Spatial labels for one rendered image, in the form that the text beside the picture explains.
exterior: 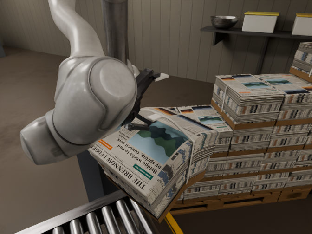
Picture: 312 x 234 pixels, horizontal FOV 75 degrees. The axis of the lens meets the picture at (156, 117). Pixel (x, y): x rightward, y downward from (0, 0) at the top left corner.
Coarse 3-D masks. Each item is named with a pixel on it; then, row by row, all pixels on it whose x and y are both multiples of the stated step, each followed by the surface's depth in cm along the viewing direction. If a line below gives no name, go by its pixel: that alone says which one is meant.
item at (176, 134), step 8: (144, 112) 80; (136, 120) 75; (160, 120) 75; (168, 120) 76; (152, 128) 70; (160, 128) 71; (168, 128) 71; (176, 128) 71; (184, 128) 71; (168, 136) 66; (176, 136) 66; (184, 136) 67; (192, 136) 67; (200, 136) 67; (176, 144) 63; (184, 144) 63; (192, 144) 65; (192, 160) 70; (184, 168) 67; (184, 176) 72
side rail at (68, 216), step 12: (120, 192) 94; (84, 204) 89; (96, 204) 89; (108, 204) 89; (60, 216) 84; (72, 216) 84; (84, 216) 85; (36, 228) 80; (48, 228) 80; (84, 228) 89
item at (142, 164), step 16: (96, 144) 69; (112, 144) 67; (128, 144) 66; (144, 144) 65; (160, 144) 64; (112, 160) 63; (128, 160) 62; (144, 160) 61; (160, 160) 60; (176, 160) 59; (112, 176) 76; (128, 176) 58; (144, 176) 57; (160, 176) 56; (176, 176) 65; (128, 192) 73; (144, 192) 54; (160, 192) 60; (176, 192) 71; (144, 208) 71; (160, 208) 65
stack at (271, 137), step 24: (216, 120) 142; (216, 144) 136; (240, 144) 139; (264, 144) 142; (288, 144) 145; (216, 168) 147; (240, 168) 151; (264, 168) 155; (288, 168) 159; (192, 192) 159; (216, 192) 162; (240, 192) 167
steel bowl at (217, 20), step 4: (212, 16) 329; (216, 16) 333; (220, 16) 334; (224, 16) 334; (228, 16) 331; (232, 16) 327; (212, 20) 312; (216, 20) 305; (220, 20) 302; (224, 20) 300; (228, 20) 299; (232, 20) 300; (236, 20) 304; (212, 24) 319; (216, 24) 310; (220, 24) 306; (224, 24) 304; (228, 24) 304; (232, 24) 305; (220, 28) 317; (224, 28) 314
